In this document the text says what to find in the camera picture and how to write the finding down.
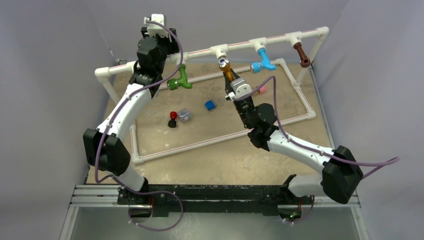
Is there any orange water faucet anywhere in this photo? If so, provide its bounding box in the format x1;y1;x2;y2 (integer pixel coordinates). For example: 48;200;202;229
217;56;232;76

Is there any white PVC pipe frame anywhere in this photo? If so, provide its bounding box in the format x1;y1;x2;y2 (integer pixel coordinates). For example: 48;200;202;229
94;26;330;165

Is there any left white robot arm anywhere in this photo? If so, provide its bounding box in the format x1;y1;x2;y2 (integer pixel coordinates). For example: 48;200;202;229
83;35;184;205

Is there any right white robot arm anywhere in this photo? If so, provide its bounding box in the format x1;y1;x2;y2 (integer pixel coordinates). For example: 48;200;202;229
223;69;364;204

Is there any blue water faucet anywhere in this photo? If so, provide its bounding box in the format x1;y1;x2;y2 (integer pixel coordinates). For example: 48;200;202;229
250;48;277;74

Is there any green water faucet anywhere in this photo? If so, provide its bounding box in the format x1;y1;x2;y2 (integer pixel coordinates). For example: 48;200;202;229
166;64;193;91

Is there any brown water faucet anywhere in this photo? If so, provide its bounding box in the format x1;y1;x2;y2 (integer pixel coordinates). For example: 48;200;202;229
293;42;311;69

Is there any pink capped small bottle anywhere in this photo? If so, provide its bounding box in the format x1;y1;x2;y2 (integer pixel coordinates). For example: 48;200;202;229
254;85;267;95

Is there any blue cube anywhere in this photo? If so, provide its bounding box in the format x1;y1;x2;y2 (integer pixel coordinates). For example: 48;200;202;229
204;100;216;111

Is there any clear plastic small box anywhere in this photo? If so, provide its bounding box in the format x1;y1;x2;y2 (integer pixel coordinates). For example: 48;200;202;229
177;108;192;123

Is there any red black knob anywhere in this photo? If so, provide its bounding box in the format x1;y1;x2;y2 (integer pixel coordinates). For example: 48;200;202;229
167;111;178;128

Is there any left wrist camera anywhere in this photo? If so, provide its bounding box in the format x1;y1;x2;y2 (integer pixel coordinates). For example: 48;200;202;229
143;13;169;38

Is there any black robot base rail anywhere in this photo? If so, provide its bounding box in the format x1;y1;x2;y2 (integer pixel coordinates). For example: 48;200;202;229
117;183;312;217

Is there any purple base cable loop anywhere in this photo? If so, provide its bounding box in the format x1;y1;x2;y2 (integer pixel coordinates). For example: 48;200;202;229
128;190;185;233

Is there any aluminium extrusion frame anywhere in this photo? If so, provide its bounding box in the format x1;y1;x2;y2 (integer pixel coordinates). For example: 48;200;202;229
59;184;119;240

